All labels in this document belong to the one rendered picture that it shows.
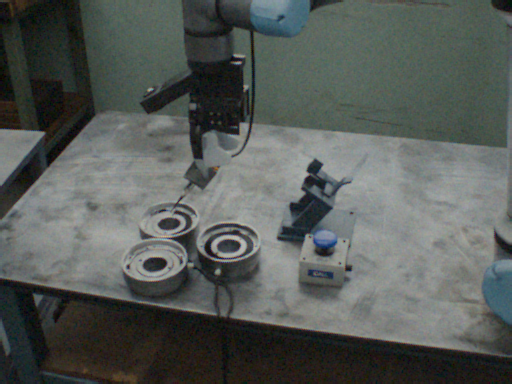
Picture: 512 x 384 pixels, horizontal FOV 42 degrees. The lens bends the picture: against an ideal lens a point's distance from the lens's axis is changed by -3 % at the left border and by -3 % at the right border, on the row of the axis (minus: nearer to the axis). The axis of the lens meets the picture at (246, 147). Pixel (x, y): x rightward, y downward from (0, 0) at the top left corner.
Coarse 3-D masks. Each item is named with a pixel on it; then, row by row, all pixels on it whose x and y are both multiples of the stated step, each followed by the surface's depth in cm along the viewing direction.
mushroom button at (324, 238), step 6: (318, 234) 105; (324, 234) 105; (330, 234) 105; (312, 240) 105; (318, 240) 104; (324, 240) 104; (330, 240) 104; (336, 240) 104; (318, 246) 104; (324, 246) 104; (330, 246) 104
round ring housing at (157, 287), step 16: (144, 240) 110; (160, 240) 111; (128, 256) 108; (144, 256) 108; (160, 256) 109; (128, 272) 104; (144, 272) 105; (160, 272) 105; (176, 272) 103; (144, 288) 103; (160, 288) 103; (176, 288) 105
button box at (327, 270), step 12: (348, 240) 108; (312, 252) 106; (324, 252) 105; (336, 252) 106; (300, 264) 105; (312, 264) 104; (324, 264) 104; (336, 264) 103; (348, 264) 107; (300, 276) 106; (312, 276) 105; (324, 276) 105; (336, 276) 104
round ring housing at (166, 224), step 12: (156, 204) 119; (168, 204) 120; (180, 204) 120; (144, 216) 118; (168, 216) 118; (180, 216) 118; (192, 216) 118; (144, 228) 115; (156, 228) 115; (168, 228) 119; (180, 228) 115; (192, 228) 113; (180, 240) 112; (192, 240) 114
